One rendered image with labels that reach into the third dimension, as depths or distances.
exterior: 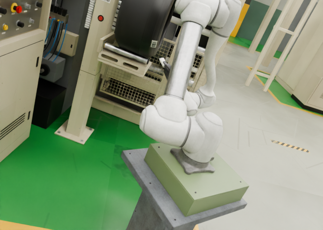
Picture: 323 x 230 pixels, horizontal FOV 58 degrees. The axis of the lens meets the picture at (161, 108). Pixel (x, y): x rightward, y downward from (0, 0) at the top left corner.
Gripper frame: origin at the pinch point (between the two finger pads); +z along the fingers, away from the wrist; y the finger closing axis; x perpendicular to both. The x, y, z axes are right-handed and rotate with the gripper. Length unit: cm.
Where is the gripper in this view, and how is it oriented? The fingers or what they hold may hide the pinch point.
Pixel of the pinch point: (163, 62)
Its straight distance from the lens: 194.8
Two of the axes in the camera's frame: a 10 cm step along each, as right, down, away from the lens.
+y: -2.1, 5.2, 8.3
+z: -4.2, -8.1, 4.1
